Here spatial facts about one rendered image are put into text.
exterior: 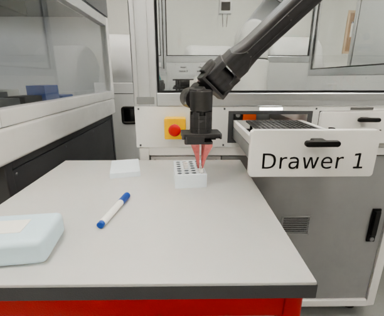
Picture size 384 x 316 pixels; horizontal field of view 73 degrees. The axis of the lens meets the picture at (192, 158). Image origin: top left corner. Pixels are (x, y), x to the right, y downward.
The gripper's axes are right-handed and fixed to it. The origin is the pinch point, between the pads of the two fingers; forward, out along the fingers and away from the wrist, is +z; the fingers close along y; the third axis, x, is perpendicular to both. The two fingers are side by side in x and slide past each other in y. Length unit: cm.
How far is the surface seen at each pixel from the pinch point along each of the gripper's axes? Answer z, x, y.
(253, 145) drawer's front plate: -8.1, 11.5, -10.5
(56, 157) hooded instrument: 9, -40, 54
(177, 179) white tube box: 2.7, 3.4, 6.3
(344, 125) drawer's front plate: -7, -17, -52
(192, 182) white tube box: 3.6, 3.4, 2.3
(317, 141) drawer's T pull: -10.0, 16.0, -22.6
